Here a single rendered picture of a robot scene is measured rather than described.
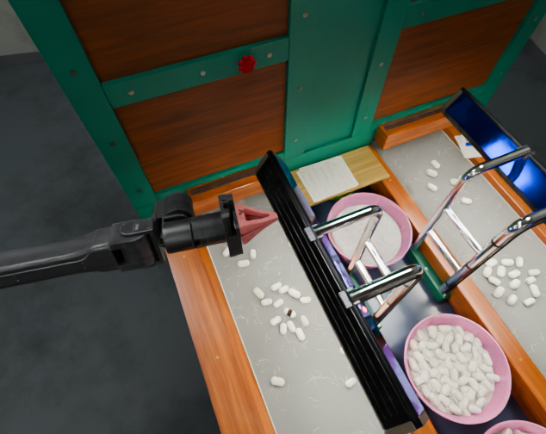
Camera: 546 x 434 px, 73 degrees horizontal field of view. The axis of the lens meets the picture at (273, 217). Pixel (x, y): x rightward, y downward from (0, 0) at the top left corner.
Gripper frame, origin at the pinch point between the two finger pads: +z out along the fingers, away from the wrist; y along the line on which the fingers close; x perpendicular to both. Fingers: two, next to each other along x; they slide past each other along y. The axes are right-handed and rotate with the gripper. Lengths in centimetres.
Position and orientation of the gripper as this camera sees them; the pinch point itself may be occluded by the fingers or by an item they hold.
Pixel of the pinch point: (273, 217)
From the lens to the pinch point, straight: 67.7
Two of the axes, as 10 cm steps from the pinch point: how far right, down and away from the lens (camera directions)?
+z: 9.7, -1.9, 1.2
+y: 0.7, 7.6, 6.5
